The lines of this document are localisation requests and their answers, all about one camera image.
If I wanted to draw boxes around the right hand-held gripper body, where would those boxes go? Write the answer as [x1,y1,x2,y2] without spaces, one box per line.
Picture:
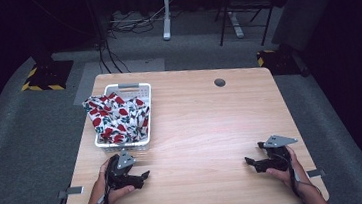
[262,132,301,173]

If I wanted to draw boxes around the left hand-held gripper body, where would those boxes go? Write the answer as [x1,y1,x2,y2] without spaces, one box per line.
[103,148,139,191]

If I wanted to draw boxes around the white red floral garment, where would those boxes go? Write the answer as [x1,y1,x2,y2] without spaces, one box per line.
[81,88,154,148]

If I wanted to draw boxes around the white plastic basket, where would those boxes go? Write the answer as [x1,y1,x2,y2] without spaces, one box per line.
[88,80,158,156]

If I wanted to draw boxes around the person's right hand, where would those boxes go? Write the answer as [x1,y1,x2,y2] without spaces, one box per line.
[263,144,313,194]

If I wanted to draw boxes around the person's left hand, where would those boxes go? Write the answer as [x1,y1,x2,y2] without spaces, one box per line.
[88,155,139,204]

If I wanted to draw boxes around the grey table edge clamp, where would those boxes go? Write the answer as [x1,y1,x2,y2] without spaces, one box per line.
[57,185,86,200]
[305,167,328,180]

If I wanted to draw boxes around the grey round table grommet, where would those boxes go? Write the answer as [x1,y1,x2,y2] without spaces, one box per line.
[213,77,228,89]

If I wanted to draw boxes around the black yellow striped stand base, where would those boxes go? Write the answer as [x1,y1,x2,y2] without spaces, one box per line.
[18,59,77,95]
[255,45,311,82]

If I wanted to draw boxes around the grey curtain panel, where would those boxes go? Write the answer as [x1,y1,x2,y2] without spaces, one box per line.
[267,0,354,55]

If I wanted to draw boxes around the black metal chair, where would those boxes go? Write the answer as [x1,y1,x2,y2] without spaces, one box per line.
[211,0,279,51]

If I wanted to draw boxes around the right hand-held gripper black cable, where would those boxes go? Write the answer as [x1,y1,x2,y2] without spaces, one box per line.
[275,148,323,204]

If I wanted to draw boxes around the black floor cables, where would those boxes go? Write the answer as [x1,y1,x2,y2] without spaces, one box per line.
[93,36,132,77]

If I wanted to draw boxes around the bundle of floor cables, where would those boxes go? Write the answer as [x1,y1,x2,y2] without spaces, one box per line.
[105,4,170,37]

